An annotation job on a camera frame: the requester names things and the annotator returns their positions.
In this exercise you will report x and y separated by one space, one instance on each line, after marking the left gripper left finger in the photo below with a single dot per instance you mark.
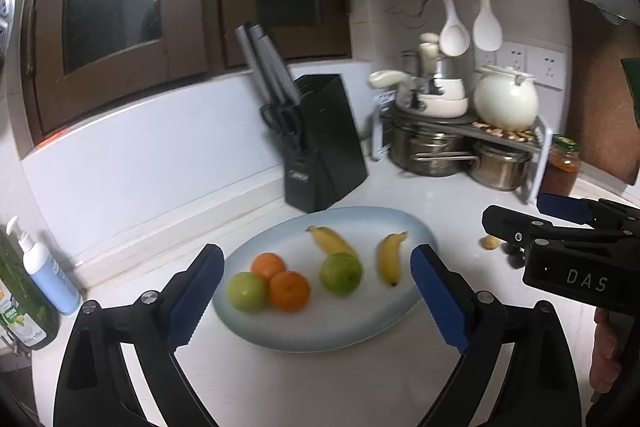
94 385

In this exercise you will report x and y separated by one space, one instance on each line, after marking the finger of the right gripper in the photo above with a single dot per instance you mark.
599 214
533 235

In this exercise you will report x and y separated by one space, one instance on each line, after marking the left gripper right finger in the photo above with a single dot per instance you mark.
540 387

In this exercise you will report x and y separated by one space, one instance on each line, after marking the dark passion fruit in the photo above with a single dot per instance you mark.
511 250
517 261

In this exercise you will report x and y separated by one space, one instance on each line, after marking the large yellow banana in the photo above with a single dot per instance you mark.
388 260

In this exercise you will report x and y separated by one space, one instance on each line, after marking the green apple with stem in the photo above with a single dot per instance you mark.
340 274

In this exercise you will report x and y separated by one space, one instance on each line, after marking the small yellow banana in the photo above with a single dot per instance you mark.
330 242

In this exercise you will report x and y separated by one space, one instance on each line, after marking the orange mandarin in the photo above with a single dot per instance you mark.
267 265
289 291

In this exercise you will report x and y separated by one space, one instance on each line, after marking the black kitchen scissors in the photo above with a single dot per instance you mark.
284 121

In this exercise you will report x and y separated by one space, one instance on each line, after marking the right hand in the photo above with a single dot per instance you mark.
604 369

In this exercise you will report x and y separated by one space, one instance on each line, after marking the small stainless steel pot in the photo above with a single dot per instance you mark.
498 167

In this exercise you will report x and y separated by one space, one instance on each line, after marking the glass jar red sauce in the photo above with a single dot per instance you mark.
563 167

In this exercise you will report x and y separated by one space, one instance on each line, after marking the white metal pot rack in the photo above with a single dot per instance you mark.
386 112

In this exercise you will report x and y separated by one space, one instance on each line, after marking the wooden bead trivet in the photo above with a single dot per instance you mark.
524 136

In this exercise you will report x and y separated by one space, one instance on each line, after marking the brown wooden cutting board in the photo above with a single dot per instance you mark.
601 111

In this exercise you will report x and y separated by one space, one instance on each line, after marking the green dish soap bottle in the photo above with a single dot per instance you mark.
25 312

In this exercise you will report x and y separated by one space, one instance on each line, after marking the large stainless steel pot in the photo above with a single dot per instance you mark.
427 152

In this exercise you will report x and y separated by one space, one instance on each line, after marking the white blue pump bottle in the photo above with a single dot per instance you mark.
42 267

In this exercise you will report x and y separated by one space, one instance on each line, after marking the cream ceramic pot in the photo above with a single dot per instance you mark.
505 97

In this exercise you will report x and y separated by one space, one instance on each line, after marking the black knife block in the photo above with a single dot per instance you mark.
332 164

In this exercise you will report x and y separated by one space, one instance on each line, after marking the white rice spoon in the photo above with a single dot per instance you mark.
486 31

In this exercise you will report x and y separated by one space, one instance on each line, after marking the white ladle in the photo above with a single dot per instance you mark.
454 38

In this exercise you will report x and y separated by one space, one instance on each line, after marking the light blue oval plate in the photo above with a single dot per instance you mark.
329 321

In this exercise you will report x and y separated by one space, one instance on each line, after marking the white wall socket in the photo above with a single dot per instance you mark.
548 66

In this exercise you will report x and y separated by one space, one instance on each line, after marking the cream saucepan with handle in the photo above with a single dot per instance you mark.
430 96

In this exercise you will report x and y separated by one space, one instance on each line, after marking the steel milk pot cream handle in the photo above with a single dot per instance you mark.
428 60

